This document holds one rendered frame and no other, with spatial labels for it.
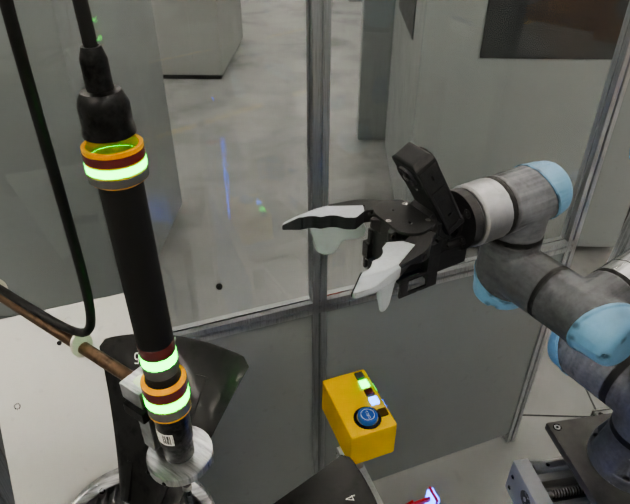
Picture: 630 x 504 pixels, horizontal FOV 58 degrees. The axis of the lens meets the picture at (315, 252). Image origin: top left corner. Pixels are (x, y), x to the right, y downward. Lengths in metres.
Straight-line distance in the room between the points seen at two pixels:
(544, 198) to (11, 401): 0.86
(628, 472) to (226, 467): 1.17
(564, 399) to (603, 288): 2.13
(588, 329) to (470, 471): 1.81
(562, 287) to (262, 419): 1.24
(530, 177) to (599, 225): 3.04
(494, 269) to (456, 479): 1.74
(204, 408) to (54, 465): 0.36
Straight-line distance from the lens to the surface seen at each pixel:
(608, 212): 3.72
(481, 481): 2.46
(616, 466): 1.23
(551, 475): 1.30
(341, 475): 0.93
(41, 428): 1.07
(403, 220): 0.61
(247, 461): 1.94
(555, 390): 2.87
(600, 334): 0.70
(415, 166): 0.57
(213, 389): 0.78
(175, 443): 0.62
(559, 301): 0.72
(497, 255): 0.75
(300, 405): 1.81
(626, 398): 1.15
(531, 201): 0.71
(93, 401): 1.05
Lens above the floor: 1.98
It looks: 35 degrees down
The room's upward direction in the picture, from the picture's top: straight up
